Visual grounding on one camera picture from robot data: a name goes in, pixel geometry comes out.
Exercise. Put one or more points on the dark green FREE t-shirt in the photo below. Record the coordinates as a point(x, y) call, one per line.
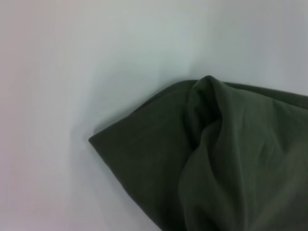
point(216, 156)

